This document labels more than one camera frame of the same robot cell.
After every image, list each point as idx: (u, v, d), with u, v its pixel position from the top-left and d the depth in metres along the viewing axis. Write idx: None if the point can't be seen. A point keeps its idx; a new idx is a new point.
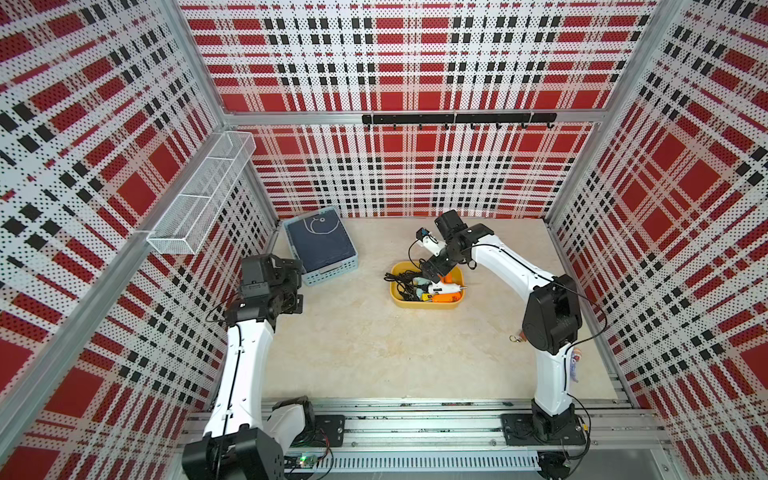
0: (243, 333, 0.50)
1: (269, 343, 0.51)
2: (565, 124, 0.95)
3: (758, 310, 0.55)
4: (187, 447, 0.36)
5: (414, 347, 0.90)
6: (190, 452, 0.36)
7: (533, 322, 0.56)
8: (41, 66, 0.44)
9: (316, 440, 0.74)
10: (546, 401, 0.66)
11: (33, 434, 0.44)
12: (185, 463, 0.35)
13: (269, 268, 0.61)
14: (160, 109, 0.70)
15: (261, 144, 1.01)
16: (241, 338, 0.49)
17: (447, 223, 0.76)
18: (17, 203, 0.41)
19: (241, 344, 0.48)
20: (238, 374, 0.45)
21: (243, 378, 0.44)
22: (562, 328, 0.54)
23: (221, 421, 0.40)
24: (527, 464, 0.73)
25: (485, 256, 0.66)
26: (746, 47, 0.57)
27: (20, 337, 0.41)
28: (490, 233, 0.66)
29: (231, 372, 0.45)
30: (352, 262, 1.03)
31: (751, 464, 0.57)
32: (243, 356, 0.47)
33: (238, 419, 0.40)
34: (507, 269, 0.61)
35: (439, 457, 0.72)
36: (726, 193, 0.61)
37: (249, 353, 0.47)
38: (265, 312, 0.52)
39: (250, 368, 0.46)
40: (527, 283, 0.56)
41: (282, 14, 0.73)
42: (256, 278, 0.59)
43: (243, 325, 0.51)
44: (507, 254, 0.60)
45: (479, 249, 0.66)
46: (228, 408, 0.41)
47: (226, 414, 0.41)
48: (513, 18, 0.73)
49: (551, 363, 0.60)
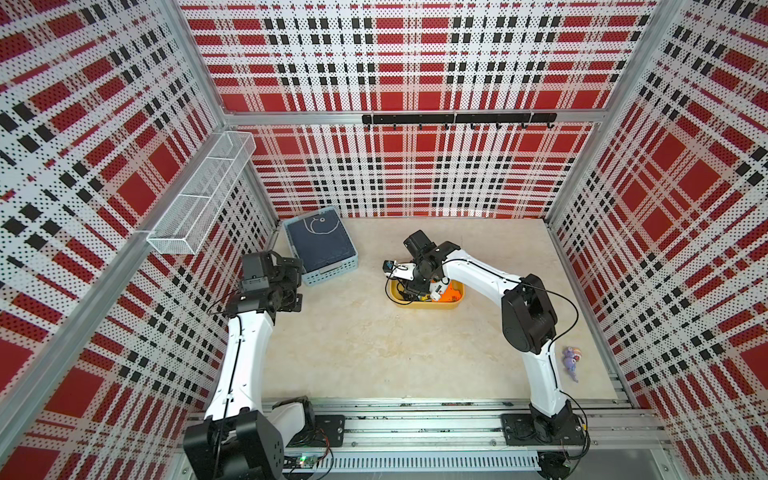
0: (243, 324, 0.51)
1: (269, 333, 0.52)
2: (565, 124, 0.95)
3: (758, 310, 0.55)
4: (188, 430, 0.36)
5: (414, 347, 0.90)
6: (192, 435, 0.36)
7: (509, 326, 0.59)
8: (41, 65, 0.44)
9: (316, 441, 0.73)
10: (542, 402, 0.66)
11: (33, 433, 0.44)
12: (185, 445, 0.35)
13: (265, 262, 0.60)
14: (160, 109, 0.70)
15: (261, 144, 1.01)
16: (241, 328, 0.50)
17: (417, 244, 0.79)
18: (17, 203, 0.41)
19: (241, 334, 0.49)
20: (238, 362, 0.46)
21: (243, 366, 0.45)
22: (539, 326, 0.55)
23: (221, 405, 0.41)
24: (527, 464, 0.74)
25: (455, 270, 0.69)
26: (746, 47, 0.57)
27: (20, 336, 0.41)
28: (457, 249, 0.68)
29: (231, 360, 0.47)
30: (352, 262, 1.03)
31: (751, 464, 0.57)
32: (243, 345, 0.48)
33: (239, 402, 0.41)
34: (475, 278, 0.64)
35: (439, 457, 0.72)
36: (726, 193, 0.61)
37: (249, 342, 0.48)
38: (265, 305, 0.53)
39: (250, 356, 0.46)
40: (498, 288, 0.59)
41: (282, 14, 0.73)
42: (258, 273, 0.60)
43: (243, 316, 0.52)
44: (474, 265, 0.63)
45: (448, 264, 0.69)
46: (228, 393, 0.42)
47: (226, 398, 0.42)
48: (513, 18, 0.73)
49: (537, 363, 0.61)
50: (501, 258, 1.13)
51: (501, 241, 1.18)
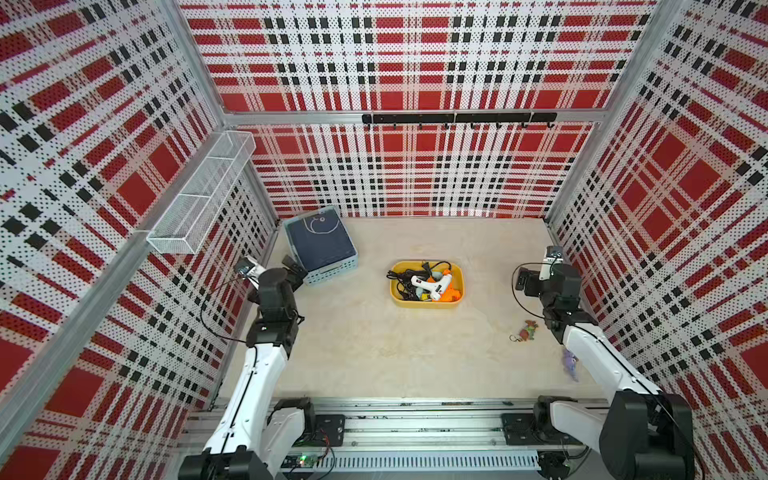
0: (259, 356, 0.52)
1: (281, 367, 0.53)
2: (565, 124, 0.95)
3: (758, 310, 0.55)
4: (185, 460, 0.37)
5: (414, 347, 0.90)
6: (187, 467, 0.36)
7: (613, 435, 0.44)
8: (41, 65, 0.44)
9: (316, 440, 0.74)
10: (558, 414, 0.64)
11: (33, 433, 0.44)
12: (180, 477, 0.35)
13: (285, 290, 0.60)
14: (160, 109, 0.70)
15: (261, 144, 1.01)
16: (255, 359, 0.52)
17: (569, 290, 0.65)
18: (17, 203, 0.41)
19: (254, 365, 0.51)
20: (245, 394, 0.47)
21: (250, 399, 0.46)
22: (651, 453, 0.41)
23: (221, 438, 0.42)
24: (527, 464, 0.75)
25: (576, 342, 0.59)
26: (746, 46, 0.57)
27: (21, 336, 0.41)
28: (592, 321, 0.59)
29: (240, 390, 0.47)
30: (352, 261, 1.03)
31: (751, 464, 0.57)
32: (255, 377, 0.49)
33: (237, 439, 0.41)
34: (598, 360, 0.52)
35: (438, 457, 0.72)
36: (725, 193, 0.61)
37: (261, 376, 0.49)
38: (282, 338, 0.55)
39: (258, 388, 0.48)
40: (620, 383, 0.46)
41: (282, 13, 0.73)
42: (275, 304, 0.60)
43: (260, 348, 0.54)
44: (603, 346, 0.52)
45: (571, 332, 0.60)
46: (229, 427, 0.43)
47: (228, 432, 0.42)
48: (513, 18, 0.73)
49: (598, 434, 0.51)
50: (501, 258, 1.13)
51: (501, 241, 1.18)
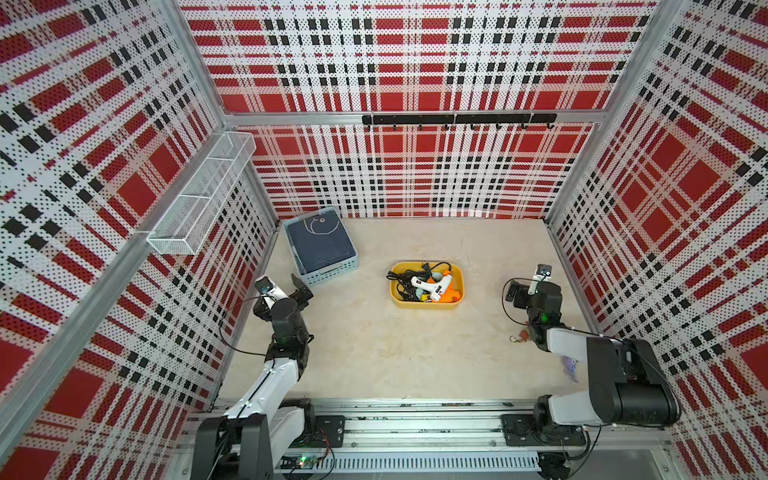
0: (276, 362, 0.59)
1: (293, 379, 0.59)
2: (565, 124, 0.95)
3: (758, 310, 0.55)
4: (205, 422, 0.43)
5: (414, 347, 0.90)
6: (205, 428, 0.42)
7: (597, 379, 0.49)
8: (42, 66, 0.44)
9: (316, 440, 0.74)
10: (558, 407, 0.64)
11: (33, 434, 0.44)
12: (199, 435, 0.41)
13: (296, 316, 0.66)
14: (161, 109, 0.70)
15: (261, 144, 1.01)
16: (273, 364, 0.58)
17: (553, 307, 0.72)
18: (17, 203, 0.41)
19: (272, 368, 0.57)
20: (261, 385, 0.51)
21: (264, 387, 0.51)
22: (630, 385, 0.45)
23: (238, 408, 0.46)
24: (528, 464, 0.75)
25: (558, 340, 0.65)
26: (745, 47, 0.57)
27: (20, 337, 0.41)
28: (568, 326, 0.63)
29: (257, 383, 0.52)
30: (352, 262, 1.03)
31: (752, 464, 0.57)
32: (270, 376, 0.54)
33: (251, 409, 0.45)
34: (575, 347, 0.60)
35: (439, 458, 0.72)
36: (726, 194, 0.61)
37: (276, 375, 0.54)
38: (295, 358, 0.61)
39: (273, 382, 0.52)
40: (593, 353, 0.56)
41: (283, 14, 0.73)
42: (288, 334, 0.67)
43: (277, 358, 0.60)
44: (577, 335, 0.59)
45: (553, 332, 0.67)
46: (246, 402, 0.47)
47: (244, 404, 0.47)
48: (513, 19, 0.74)
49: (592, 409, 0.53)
50: (501, 258, 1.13)
51: (501, 241, 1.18)
